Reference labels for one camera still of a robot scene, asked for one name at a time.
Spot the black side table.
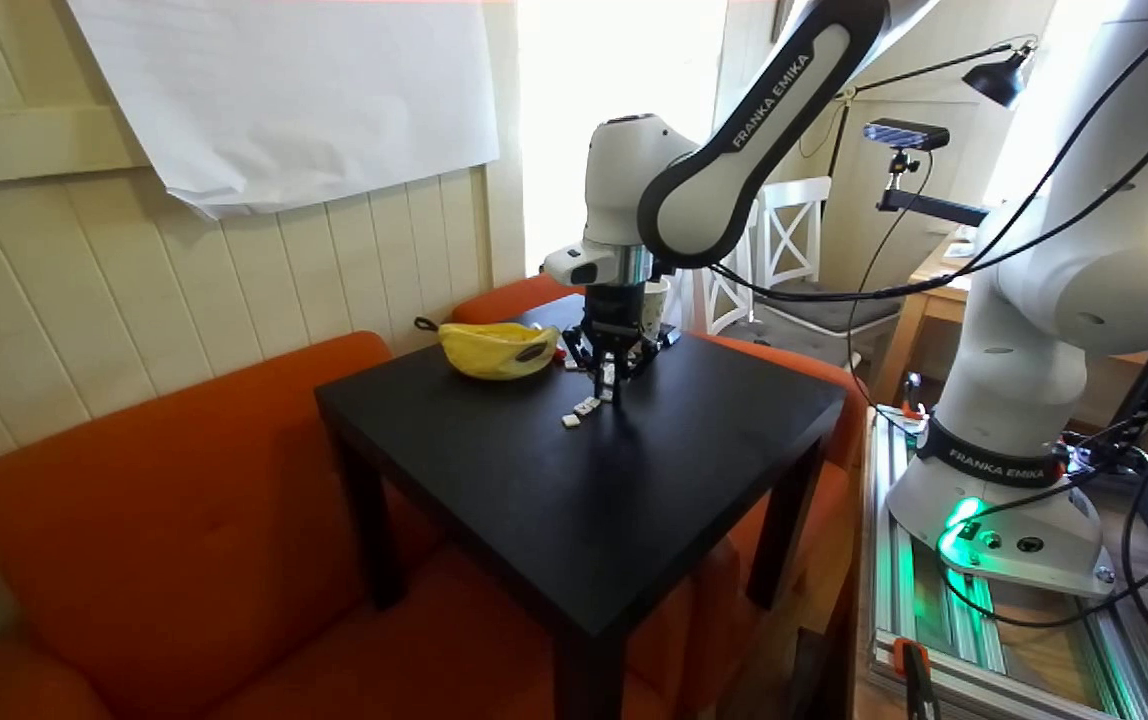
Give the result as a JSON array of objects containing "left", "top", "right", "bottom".
[{"left": 317, "top": 337, "right": 845, "bottom": 720}]

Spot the black desk lamp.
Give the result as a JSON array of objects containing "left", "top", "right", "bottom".
[{"left": 870, "top": 39, "right": 1034, "bottom": 108}]

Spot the camera on tripod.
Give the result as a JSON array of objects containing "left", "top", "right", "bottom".
[{"left": 866, "top": 119, "right": 990, "bottom": 226}]

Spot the orange sofa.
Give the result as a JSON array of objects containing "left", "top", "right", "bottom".
[{"left": 0, "top": 333, "right": 866, "bottom": 720}]

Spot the yellow banana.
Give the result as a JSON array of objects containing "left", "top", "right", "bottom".
[{"left": 413, "top": 316, "right": 556, "bottom": 378}]

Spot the white paper sheet on wall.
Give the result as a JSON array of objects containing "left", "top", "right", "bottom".
[{"left": 70, "top": 0, "right": 502, "bottom": 221}]

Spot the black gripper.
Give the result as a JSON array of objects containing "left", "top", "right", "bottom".
[{"left": 563, "top": 283, "right": 673, "bottom": 402}]

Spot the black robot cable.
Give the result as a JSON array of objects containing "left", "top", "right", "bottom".
[{"left": 708, "top": 0, "right": 1148, "bottom": 306}]

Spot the white wooden chair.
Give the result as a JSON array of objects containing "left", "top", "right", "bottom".
[{"left": 682, "top": 174, "right": 832, "bottom": 333}]

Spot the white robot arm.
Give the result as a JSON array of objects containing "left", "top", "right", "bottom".
[{"left": 545, "top": 0, "right": 1148, "bottom": 597}]

